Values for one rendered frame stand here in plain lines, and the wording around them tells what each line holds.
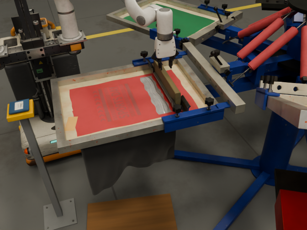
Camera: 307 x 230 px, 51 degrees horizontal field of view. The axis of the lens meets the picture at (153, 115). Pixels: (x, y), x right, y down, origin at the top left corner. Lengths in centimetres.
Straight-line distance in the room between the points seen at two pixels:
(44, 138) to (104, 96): 100
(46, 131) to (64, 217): 70
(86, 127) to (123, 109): 21
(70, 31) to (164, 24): 64
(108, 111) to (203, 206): 111
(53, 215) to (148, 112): 119
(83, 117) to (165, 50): 52
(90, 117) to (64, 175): 115
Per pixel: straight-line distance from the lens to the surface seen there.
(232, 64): 185
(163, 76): 170
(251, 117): 317
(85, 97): 178
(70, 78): 190
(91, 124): 159
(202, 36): 217
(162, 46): 159
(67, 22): 194
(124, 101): 171
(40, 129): 274
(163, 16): 152
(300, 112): 70
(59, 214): 245
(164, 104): 166
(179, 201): 243
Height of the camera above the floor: 196
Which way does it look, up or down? 39 degrees down
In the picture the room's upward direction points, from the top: 3 degrees counter-clockwise
